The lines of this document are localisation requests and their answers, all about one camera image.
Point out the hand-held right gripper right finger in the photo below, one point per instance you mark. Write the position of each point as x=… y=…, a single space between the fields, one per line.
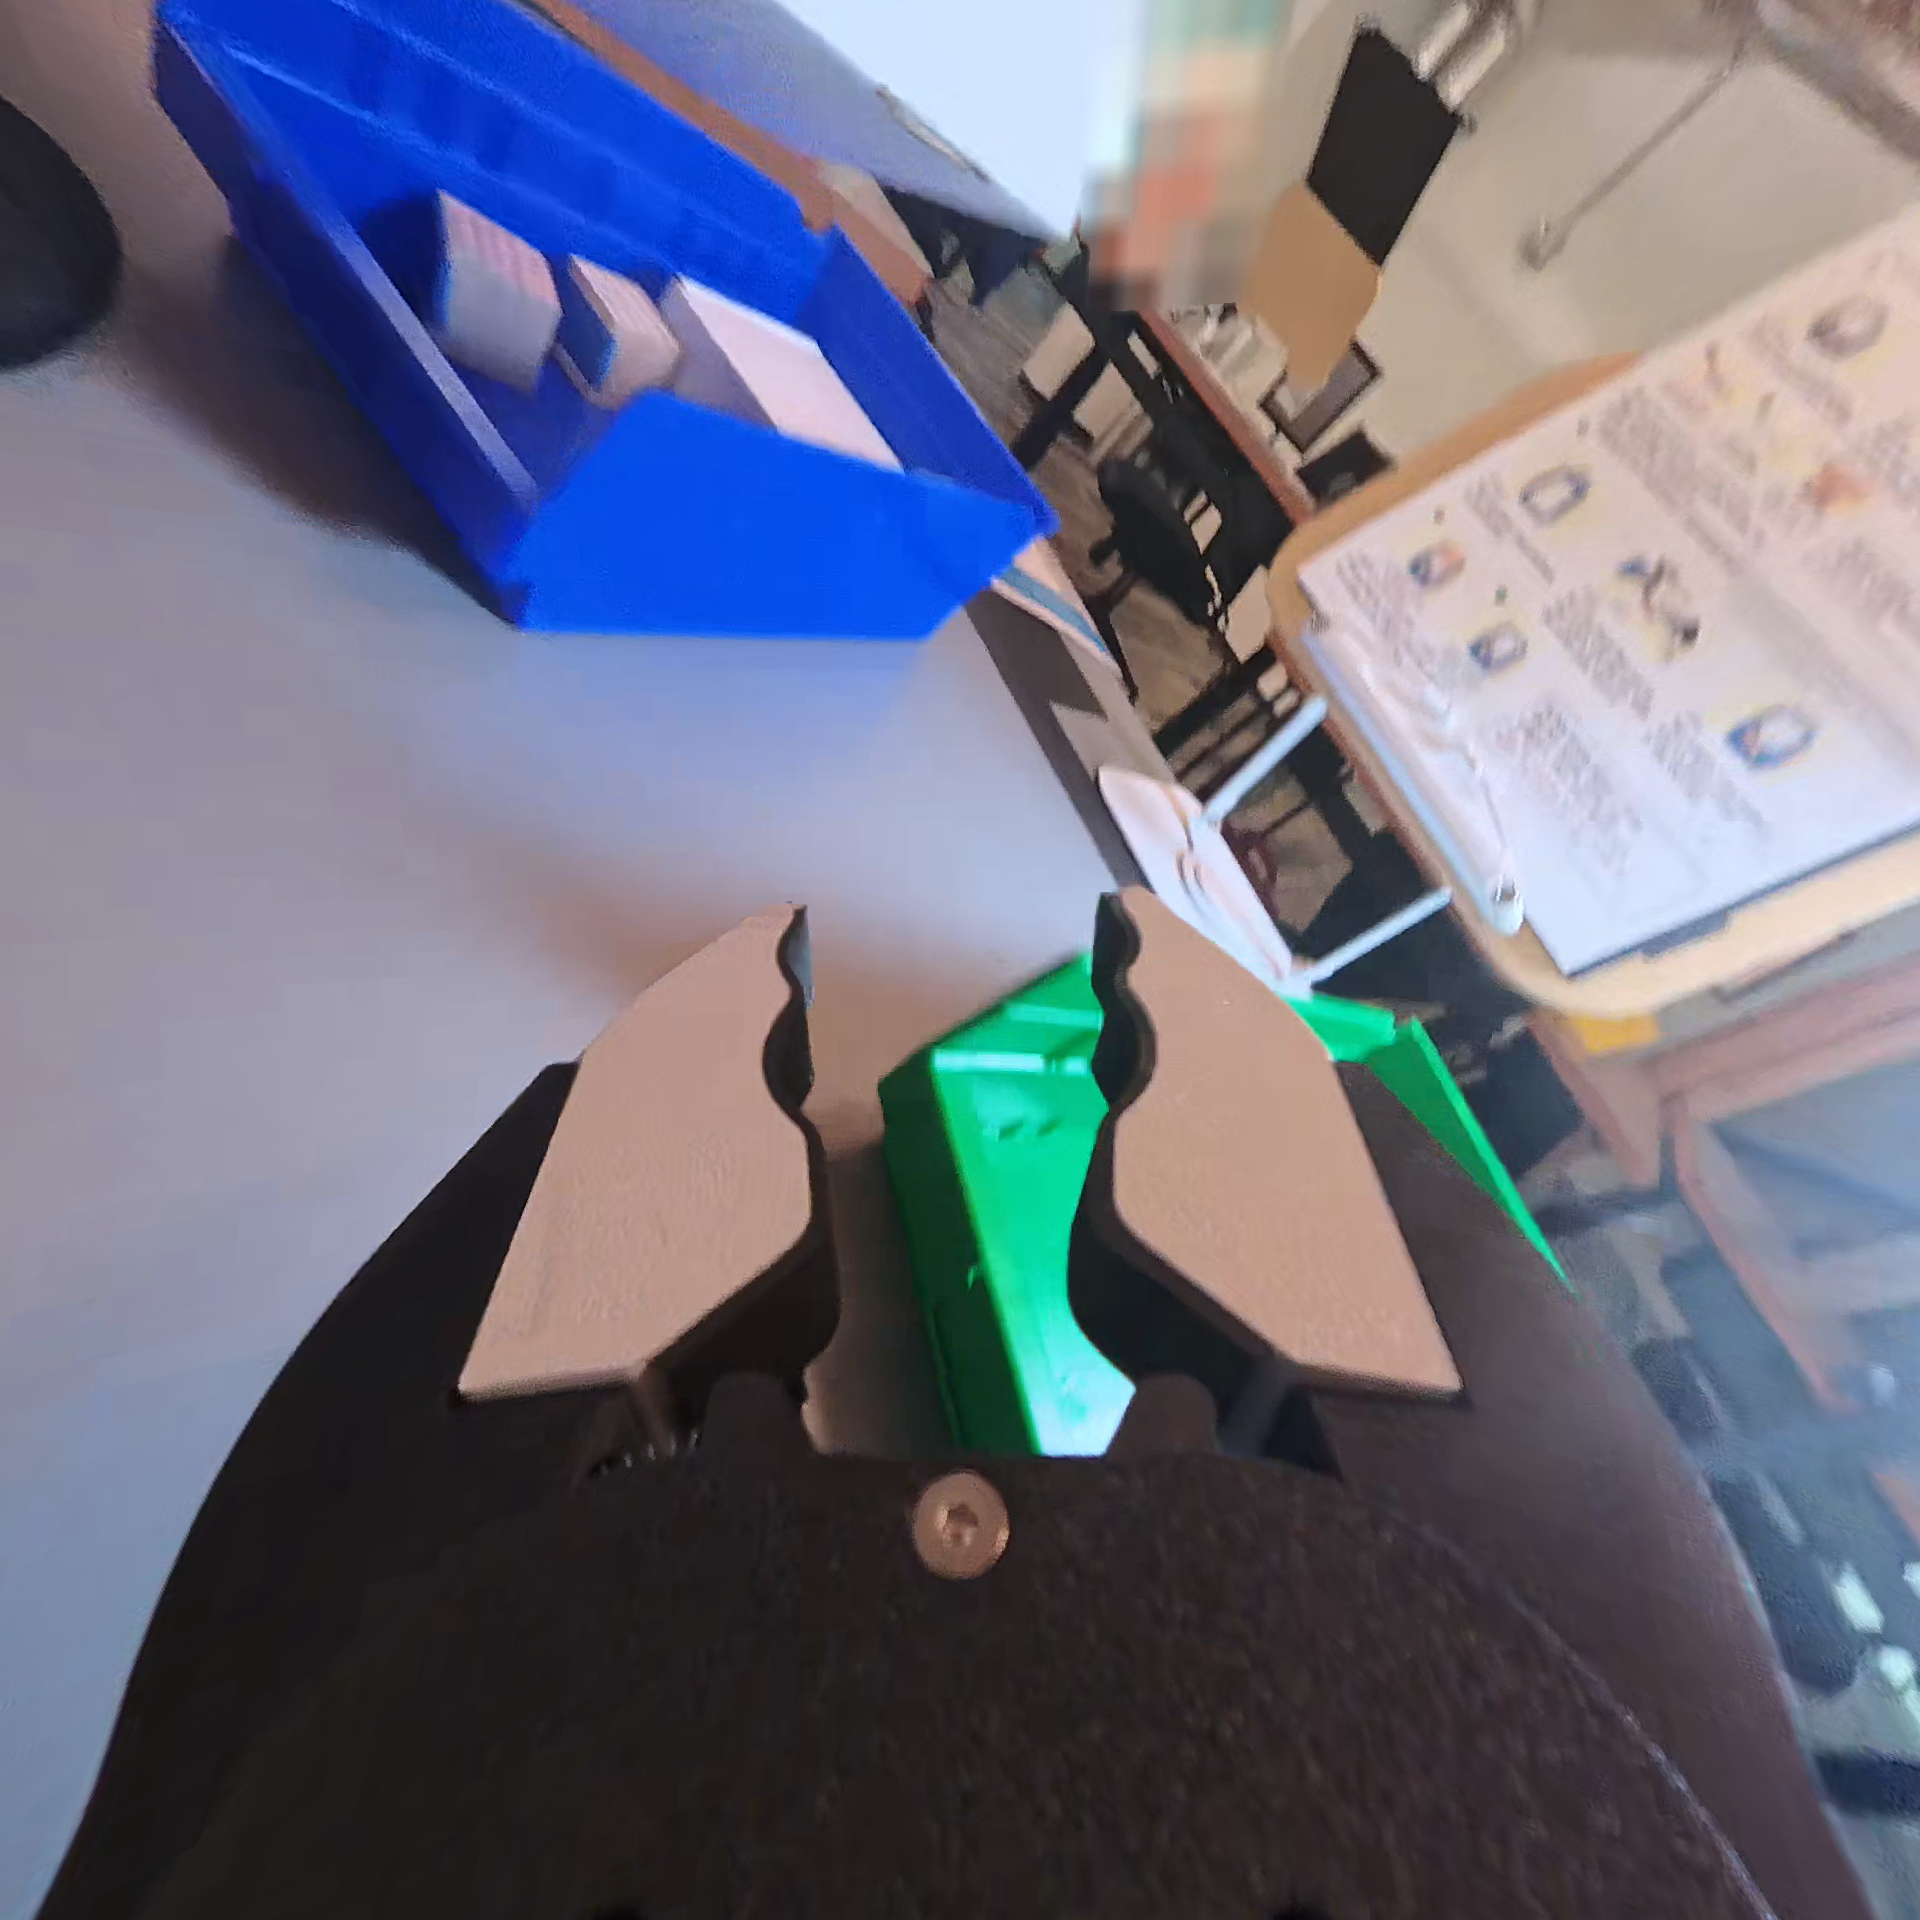
x=1261 y=1185

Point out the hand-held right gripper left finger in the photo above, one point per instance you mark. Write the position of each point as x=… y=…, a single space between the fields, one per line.
x=662 y=1185

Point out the blue plastic bin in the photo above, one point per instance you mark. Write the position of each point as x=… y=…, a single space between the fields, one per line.
x=722 y=557

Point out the cardboard box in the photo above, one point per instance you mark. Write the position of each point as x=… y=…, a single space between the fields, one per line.
x=780 y=375

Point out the pale cube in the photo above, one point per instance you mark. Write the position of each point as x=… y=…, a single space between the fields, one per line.
x=622 y=340

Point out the light wooden cube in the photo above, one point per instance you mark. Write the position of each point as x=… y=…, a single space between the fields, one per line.
x=495 y=293

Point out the green plastic bin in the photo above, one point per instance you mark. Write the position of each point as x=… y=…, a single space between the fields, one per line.
x=990 y=1201

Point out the white router with antennas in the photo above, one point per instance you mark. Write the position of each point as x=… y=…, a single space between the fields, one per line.
x=1185 y=841

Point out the printed instruction sheet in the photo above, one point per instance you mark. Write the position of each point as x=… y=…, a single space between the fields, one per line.
x=1651 y=645

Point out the black and brown chair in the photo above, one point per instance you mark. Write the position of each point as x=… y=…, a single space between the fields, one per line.
x=1349 y=195

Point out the black round object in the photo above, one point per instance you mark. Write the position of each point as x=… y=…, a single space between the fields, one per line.
x=44 y=241

